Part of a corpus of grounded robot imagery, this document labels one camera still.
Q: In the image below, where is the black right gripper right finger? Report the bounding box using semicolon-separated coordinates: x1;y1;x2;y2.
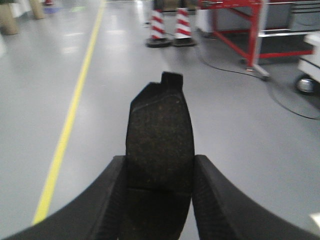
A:
192;155;320;240

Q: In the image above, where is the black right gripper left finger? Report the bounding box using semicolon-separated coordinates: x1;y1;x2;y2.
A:
9;156;127;240

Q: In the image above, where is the grey brake pad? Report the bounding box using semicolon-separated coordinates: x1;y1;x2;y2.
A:
119;71;195;240

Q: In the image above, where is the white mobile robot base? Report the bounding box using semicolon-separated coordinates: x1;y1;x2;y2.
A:
295;31;320;95

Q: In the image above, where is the red white traffic cone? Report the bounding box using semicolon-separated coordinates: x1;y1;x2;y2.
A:
145;0;172;48

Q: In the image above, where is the red grey metal stand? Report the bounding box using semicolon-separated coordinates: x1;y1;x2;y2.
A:
198;0;320;81

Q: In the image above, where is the beige cylindrical bin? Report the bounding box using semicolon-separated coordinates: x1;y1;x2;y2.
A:
0;3;19;35

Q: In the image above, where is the black floor cable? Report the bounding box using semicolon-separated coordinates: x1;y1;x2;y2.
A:
197;47;320;120

